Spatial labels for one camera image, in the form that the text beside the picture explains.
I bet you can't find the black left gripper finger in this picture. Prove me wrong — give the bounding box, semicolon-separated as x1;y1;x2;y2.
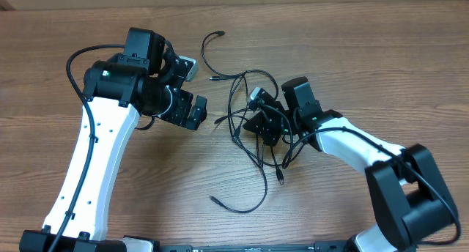
190;95;207;122
184;118;201;130

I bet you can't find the thick black usb cable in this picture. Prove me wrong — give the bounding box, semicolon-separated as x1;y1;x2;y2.
213;75;286;186

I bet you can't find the thin black usb-c cable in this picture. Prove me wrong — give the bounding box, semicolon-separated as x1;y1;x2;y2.
201;30;280;99

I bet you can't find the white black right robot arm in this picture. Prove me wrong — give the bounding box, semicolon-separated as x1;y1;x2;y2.
244;77;462;251

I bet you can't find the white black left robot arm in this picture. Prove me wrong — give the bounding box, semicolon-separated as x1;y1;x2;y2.
19;28;207;252

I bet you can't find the black left camera cable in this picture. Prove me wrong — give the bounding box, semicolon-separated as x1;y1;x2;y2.
47;44;128;252

